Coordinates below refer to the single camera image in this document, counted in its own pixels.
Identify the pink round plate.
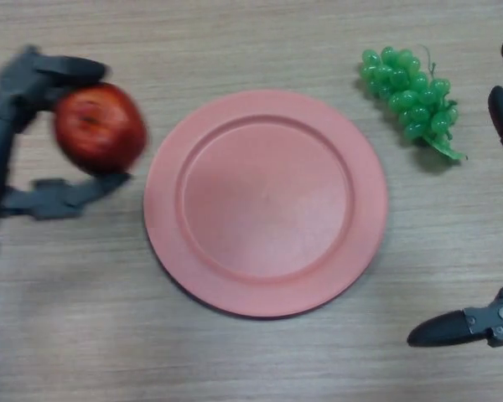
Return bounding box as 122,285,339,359
143,89,390,320

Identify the green grape bunch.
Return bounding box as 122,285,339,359
358,44,469,162

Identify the red apple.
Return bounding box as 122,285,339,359
53,82,148,175

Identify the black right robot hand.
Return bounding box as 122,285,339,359
407,35,503,348

